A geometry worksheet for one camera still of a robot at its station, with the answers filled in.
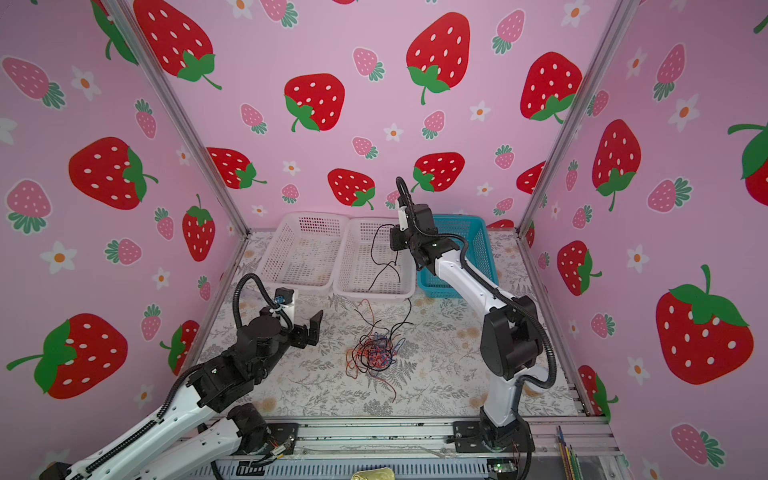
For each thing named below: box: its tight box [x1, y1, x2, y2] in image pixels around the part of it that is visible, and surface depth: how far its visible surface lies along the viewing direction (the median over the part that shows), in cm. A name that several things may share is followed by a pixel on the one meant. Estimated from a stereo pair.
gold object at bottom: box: [350, 467, 395, 480], surface depth 66 cm
